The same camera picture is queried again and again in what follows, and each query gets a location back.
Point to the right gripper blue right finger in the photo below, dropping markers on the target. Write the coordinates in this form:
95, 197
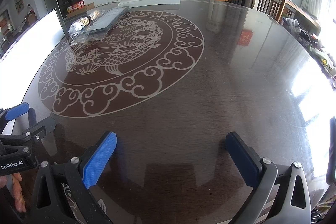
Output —
245, 158

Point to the silver foil package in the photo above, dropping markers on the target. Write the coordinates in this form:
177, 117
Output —
79, 25

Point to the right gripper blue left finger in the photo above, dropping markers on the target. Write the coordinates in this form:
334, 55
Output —
96, 158

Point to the wooden side table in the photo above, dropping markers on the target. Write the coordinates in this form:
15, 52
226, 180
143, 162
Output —
306, 21

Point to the white storage box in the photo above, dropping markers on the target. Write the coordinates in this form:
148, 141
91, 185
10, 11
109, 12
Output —
22, 64

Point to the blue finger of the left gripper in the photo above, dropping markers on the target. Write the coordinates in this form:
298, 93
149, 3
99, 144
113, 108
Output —
16, 111

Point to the cardboard box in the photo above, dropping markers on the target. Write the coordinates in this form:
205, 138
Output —
82, 10

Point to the person's left hand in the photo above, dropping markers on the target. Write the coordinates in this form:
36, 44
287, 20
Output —
17, 191

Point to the clear plastic phone case pack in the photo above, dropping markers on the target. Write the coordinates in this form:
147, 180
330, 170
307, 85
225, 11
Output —
106, 20

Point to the wooden chair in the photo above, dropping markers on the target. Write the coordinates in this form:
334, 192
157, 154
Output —
273, 8

